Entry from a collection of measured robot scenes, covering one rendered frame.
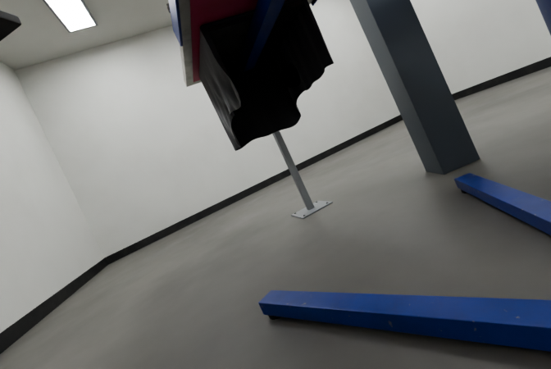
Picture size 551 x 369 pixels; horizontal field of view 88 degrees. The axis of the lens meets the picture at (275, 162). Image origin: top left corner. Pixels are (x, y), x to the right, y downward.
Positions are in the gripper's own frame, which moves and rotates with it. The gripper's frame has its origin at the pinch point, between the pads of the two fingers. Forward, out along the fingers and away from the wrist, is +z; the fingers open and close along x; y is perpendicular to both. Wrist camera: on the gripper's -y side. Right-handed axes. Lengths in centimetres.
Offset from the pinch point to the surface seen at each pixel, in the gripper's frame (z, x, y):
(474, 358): 101, -60, -19
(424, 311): 96, -53, -19
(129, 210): 45, 367, -145
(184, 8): 5.8, -9.0, -26.8
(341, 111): 37, 367, 242
